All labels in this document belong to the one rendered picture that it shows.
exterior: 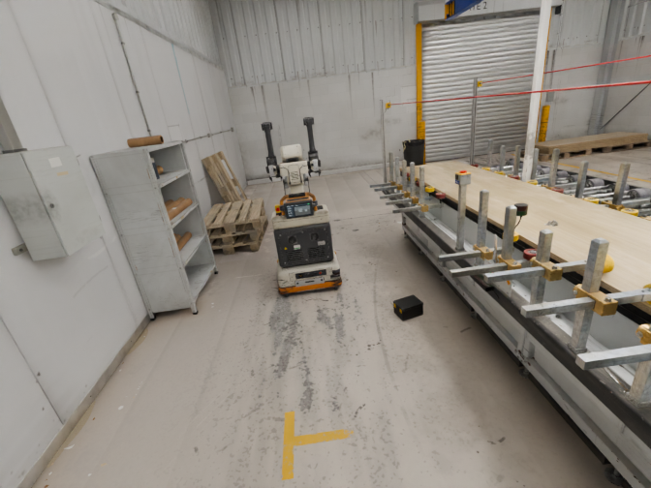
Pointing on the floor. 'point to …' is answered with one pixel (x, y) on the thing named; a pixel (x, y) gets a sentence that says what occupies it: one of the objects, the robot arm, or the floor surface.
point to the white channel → (537, 87)
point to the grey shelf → (134, 206)
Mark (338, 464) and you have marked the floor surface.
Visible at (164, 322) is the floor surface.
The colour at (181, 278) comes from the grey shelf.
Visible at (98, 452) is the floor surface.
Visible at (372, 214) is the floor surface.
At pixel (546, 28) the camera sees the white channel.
